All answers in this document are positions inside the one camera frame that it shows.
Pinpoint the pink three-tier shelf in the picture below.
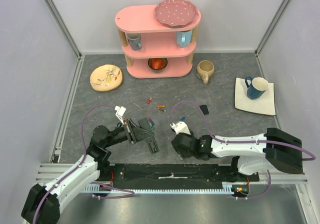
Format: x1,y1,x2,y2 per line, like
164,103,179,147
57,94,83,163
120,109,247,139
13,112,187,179
115,4,201,79

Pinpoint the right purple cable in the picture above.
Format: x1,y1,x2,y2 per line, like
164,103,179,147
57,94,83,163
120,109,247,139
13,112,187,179
170,100,316,200

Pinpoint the yellow bird painted plate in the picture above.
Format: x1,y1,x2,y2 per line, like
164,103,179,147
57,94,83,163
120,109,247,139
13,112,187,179
90,64,124,92

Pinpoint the light blue cable duct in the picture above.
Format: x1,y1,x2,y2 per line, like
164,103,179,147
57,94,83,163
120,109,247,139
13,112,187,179
82,182,237,194

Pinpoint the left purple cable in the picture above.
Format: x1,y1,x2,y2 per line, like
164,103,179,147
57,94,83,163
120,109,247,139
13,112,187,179
32,104,136,224

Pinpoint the grey mug on shelf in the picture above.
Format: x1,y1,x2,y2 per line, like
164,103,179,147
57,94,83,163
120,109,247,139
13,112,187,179
126,33,142,51

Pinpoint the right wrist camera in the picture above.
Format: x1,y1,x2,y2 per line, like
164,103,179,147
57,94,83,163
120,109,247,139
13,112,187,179
170,121,191,135

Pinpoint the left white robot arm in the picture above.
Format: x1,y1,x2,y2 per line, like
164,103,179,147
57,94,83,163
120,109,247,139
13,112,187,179
21,118,157,224

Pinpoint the red cup in bowl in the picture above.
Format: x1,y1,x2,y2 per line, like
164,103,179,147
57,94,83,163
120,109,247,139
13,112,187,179
151,58,166,70

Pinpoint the pink dotted plate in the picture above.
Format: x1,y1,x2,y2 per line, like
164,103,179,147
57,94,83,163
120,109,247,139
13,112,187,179
154,0,199,29

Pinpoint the white square plate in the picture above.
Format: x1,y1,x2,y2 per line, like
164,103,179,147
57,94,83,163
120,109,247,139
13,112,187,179
234,77,276,116

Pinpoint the beige ceramic mug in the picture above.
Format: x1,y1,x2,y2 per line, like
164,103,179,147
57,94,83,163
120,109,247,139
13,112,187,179
196,60,215,84

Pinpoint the black battery cover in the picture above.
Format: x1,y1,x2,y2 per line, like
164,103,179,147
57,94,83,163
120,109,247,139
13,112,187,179
199,104,209,115

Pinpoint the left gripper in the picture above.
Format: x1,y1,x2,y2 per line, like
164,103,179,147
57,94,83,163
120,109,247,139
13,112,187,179
103,118,154,148

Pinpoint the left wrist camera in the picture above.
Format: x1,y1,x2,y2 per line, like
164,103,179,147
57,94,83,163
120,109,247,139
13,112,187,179
114,105,127,124

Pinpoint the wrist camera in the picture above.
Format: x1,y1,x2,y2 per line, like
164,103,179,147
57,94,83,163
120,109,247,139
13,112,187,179
170,121,191,135
114,105,127,124

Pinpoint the light blue mug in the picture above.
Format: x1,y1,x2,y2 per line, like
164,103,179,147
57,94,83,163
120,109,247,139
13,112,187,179
176,29,193,48

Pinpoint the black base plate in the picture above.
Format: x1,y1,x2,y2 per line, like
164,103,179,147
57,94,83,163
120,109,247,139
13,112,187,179
98,163,260,183

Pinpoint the dark blue mug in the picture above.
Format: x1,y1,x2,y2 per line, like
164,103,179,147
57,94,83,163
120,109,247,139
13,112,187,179
244,76,269,100

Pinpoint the purple cable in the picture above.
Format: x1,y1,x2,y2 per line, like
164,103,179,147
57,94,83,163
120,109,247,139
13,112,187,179
170,100,316,200
32,104,136,224

